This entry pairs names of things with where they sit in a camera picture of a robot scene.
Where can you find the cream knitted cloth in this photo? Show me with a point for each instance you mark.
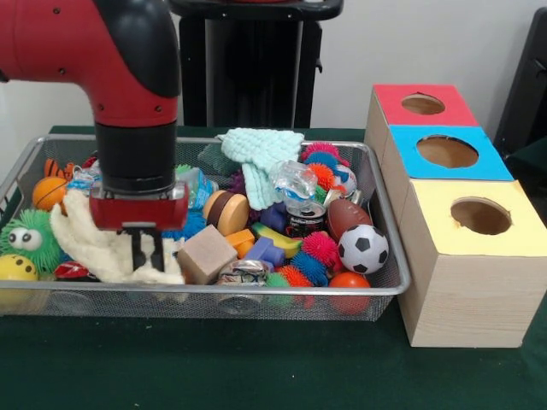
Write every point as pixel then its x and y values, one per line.
pixel 85 247

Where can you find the blue-label plastic bottle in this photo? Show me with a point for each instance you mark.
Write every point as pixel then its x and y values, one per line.
pixel 201 188

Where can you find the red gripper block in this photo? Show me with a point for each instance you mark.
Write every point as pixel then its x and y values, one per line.
pixel 137 211

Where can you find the yellow smiley ball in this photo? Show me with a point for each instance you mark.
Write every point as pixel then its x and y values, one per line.
pixel 13 275

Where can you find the dark green tablecloth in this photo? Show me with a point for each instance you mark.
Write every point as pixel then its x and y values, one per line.
pixel 532 156
pixel 213 371

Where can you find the wooden box with three holes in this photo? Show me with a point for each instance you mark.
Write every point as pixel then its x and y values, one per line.
pixel 470 299

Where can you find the green spiky ball with eyes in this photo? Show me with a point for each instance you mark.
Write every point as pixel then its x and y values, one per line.
pixel 32 218

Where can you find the brown toy football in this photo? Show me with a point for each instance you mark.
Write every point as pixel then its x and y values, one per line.
pixel 348 218

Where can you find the shallow mesh bin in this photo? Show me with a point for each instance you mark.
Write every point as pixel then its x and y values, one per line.
pixel 256 305

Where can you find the small orange basketball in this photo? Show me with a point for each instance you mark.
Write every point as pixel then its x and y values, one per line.
pixel 49 192

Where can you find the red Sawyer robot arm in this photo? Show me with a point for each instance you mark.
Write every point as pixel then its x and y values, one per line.
pixel 64 42

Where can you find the black upright bar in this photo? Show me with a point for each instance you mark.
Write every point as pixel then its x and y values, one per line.
pixel 525 85

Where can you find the mint green cloth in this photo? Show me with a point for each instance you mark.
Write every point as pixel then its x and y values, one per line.
pixel 260 149

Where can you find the clear plastic bottle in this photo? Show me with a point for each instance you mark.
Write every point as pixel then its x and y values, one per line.
pixel 295 179

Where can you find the black and white soccer ball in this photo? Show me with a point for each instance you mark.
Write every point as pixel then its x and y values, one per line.
pixel 363 249

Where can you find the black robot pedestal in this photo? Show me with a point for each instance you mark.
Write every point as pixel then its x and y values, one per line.
pixel 256 64

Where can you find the plain wooden block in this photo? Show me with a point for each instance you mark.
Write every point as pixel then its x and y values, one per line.
pixel 205 256

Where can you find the black drink can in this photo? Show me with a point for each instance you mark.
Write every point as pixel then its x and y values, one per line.
pixel 304 222

